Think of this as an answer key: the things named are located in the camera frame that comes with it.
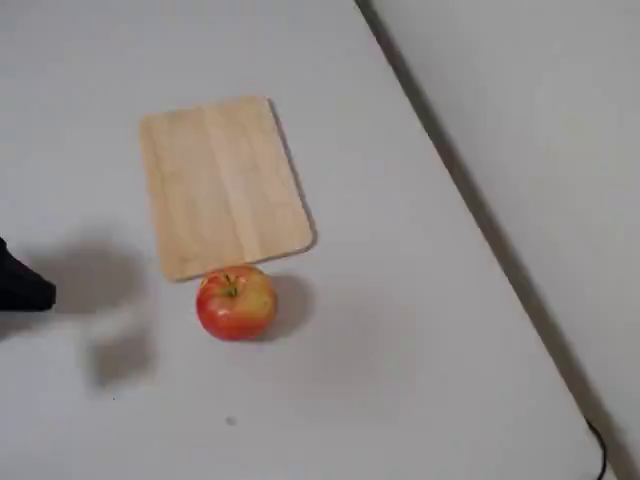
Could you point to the red yellow apple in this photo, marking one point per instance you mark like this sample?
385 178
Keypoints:
235 315

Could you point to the light wooden cutting board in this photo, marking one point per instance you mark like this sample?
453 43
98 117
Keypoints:
220 185

